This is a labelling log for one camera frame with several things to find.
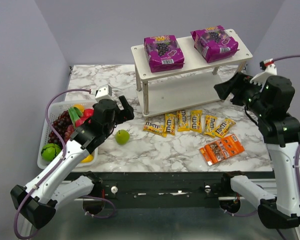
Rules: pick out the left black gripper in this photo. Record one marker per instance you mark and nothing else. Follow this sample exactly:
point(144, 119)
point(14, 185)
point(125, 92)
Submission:
point(120, 115)

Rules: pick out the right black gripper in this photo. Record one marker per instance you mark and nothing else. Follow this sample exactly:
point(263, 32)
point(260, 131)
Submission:
point(236, 88)

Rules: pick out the yellow m&m bag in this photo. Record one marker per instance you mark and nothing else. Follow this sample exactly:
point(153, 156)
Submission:
point(182, 121)
point(210, 125)
point(196, 121)
point(156, 129)
point(170, 127)
point(222, 129)

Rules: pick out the purple grape candy bag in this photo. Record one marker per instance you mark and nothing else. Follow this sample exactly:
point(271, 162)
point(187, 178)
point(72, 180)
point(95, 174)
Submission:
point(214, 43)
point(163, 53)

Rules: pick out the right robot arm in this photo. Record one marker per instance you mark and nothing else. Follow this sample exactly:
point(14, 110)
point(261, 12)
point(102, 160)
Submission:
point(269, 102)

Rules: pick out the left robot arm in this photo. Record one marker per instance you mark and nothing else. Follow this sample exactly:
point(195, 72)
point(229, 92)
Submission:
point(40, 198)

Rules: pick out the white two-tier shelf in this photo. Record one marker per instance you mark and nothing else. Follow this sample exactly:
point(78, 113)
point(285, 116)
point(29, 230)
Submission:
point(190, 86)

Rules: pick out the green pear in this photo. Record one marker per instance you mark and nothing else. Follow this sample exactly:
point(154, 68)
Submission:
point(122, 137)

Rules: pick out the red apple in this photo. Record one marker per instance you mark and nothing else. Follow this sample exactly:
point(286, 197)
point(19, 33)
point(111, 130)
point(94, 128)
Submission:
point(88, 112)

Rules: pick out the red dragon fruit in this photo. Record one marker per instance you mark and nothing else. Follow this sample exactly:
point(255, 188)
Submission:
point(81, 120)

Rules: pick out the orange fruit top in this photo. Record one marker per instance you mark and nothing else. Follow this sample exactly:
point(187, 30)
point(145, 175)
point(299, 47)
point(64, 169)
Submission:
point(80, 107)

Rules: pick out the orange snack package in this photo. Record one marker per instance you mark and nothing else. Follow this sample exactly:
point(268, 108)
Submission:
point(221, 149)

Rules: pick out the yellow orange fruit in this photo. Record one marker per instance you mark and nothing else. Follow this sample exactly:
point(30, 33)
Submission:
point(88, 159)

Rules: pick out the purple grape bunch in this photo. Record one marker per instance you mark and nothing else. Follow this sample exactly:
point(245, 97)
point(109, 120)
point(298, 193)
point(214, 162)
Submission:
point(63, 125)

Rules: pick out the white plastic fruit basket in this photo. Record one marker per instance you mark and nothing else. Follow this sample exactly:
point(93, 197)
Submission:
point(54, 111)

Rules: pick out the small green watermelon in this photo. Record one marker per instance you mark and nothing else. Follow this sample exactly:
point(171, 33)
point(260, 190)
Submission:
point(50, 151)

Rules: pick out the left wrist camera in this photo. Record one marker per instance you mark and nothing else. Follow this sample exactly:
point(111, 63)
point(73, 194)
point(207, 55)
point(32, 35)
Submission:
point(104, 92)

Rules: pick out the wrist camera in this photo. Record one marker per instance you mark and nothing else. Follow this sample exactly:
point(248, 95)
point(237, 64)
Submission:
point(268, 68)
point(104, 92)

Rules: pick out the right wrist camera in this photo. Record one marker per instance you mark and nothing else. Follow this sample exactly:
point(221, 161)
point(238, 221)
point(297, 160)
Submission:
point(268, 68)

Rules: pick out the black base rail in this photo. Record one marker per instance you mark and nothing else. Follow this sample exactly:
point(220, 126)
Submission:
point(166, 189)

